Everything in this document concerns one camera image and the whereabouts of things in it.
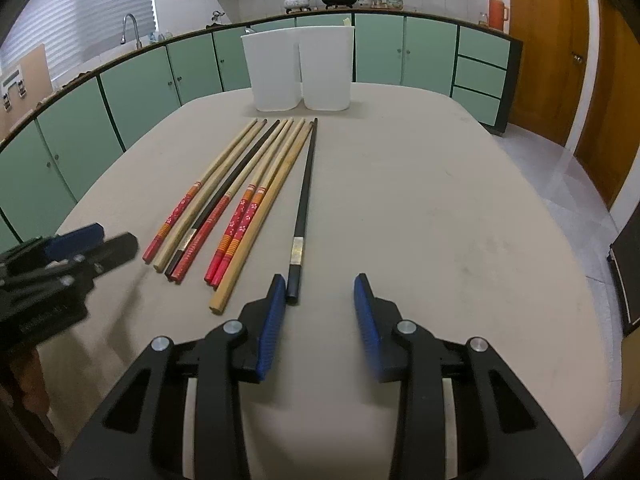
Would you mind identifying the white window blinds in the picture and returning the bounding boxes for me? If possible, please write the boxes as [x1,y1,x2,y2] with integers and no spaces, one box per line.
[0,0,157,70]

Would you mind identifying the red patterned wooden chopstick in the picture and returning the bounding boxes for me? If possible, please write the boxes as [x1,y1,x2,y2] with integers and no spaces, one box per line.
[210,118,306,291]
[142,119,259,263]
[172,118,292,285]
[203,118,299,283]

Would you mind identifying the chrome kitchen faucet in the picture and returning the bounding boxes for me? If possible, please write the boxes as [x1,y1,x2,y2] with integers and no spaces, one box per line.
[121,13,144,51]

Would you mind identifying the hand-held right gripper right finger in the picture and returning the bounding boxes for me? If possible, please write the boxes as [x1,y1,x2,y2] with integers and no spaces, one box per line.
[353,273,584,480]

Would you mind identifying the green lower kitchen cabinets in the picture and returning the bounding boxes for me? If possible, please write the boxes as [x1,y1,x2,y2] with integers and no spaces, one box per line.
[0,11,523,256]

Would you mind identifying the white plastic container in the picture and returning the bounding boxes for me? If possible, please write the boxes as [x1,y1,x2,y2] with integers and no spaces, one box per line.
[241,29,303,112]
[298,25,356,112]

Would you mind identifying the plain wooden door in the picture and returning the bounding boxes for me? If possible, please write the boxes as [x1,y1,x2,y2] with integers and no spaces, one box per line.
[574,0,640,211]

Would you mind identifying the plain cardboard sheet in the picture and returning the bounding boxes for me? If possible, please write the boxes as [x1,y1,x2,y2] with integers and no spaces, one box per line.
[618,329,640,417]

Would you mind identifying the wooden door with handle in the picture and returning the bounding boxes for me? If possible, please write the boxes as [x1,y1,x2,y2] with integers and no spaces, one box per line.
[507,0,599,149]

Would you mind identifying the cardboard box with black print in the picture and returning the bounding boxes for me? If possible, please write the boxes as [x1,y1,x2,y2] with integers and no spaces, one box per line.
[0,43,54,136]

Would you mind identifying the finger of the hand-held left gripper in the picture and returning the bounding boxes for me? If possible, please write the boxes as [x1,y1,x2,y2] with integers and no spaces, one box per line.
[0,223,106,273]
[50,232,139,291]

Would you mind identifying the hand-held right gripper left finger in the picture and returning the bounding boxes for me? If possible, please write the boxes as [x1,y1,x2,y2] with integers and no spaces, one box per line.
[56,274,287,480]

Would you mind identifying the orange thermos flask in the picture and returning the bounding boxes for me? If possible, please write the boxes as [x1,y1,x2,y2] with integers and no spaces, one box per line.
[487,0,510,31]

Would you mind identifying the person's left hand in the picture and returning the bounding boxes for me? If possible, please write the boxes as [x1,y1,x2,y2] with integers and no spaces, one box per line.
[2,347,51,426]

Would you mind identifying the black case with white trim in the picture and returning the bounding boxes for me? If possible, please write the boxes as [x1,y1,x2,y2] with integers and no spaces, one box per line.
[606,229,640,337]

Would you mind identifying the row of mixed chopsticks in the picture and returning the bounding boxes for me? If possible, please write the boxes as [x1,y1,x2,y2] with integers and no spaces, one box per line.
[209,119,316,317]

